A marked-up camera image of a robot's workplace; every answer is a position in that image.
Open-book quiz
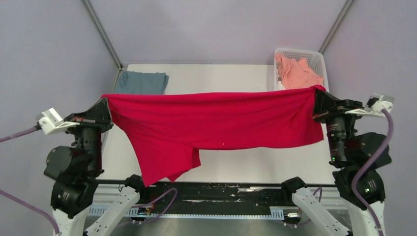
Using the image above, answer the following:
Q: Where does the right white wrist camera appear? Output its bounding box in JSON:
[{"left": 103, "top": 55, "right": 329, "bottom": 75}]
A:
[{"left": 345, "top": 93, "right": 395, "bottom": 117}]

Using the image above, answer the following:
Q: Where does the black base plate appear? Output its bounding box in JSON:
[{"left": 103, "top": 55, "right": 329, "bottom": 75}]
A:
[{"left": 137, "top": 182, "right": 300, "bottom": 216}]

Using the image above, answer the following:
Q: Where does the pink t shirt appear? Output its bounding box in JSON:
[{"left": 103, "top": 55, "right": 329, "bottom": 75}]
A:
[{"left": 275, "top": 53, "right": 324, "bottom": 89}]

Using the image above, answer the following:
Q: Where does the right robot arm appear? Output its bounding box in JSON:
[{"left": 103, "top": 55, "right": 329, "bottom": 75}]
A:
[{"left": 281, "top": 90, "right": 394, "bottom": 236}]

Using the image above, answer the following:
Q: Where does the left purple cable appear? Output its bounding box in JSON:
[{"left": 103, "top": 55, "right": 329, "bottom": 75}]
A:
[{"left": 0, "top": 125, "right": 178, "bottom": 236}]

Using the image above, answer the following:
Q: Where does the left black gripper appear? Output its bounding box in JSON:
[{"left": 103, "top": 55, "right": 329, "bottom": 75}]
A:
[{"left": 65, "top": 95, "right": 115, "bottom": 171}]

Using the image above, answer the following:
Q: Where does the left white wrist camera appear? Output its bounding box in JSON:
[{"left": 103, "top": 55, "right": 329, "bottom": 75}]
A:
[{"left": 36, "top": 108, "right": 80, "bottom": 135}]

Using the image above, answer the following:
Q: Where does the folded blue t shirt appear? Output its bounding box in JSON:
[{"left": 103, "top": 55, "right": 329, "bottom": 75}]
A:
[{"left": 113, "top": 71, "right": 169, "bottom": 95}]

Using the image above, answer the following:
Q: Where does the white cloth in basket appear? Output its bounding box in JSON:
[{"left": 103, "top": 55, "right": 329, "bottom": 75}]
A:
[{"left": 276, "top": 77, "right": 285, "bottom": 90}]

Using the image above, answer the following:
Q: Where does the white plastic basket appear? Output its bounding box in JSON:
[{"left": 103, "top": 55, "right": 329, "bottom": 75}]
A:
[{"left": 272, "top": 48, "right": 328, "bottom": 90}]

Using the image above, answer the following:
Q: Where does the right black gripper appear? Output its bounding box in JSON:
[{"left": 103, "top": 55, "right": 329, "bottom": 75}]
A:
[{"left": 309, "top": 87, "right": 363, "bottom": 161}]

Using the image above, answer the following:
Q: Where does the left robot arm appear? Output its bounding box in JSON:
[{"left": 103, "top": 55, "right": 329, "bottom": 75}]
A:
[{"left": 38, "top": 98, "right": 150, "bottom": 236}]

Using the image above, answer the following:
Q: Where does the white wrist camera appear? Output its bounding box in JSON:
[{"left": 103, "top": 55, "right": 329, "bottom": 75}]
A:
[
  {"left": 36, "top": 108, "right": 80, "bottom": 135},
  {"left": 345, "top": 93, "right": 395, "bottom": 117}
]

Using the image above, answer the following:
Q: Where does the red t shirt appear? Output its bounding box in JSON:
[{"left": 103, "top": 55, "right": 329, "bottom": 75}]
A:
[{"left": 104, "top": 86, "right": 325, "bottom": 186}]

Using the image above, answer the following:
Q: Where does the aluminium frame rail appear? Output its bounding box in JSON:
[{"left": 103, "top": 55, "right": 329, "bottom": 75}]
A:
[{"left": 59, "top": 183, "right": 375, "bottom": 236}]

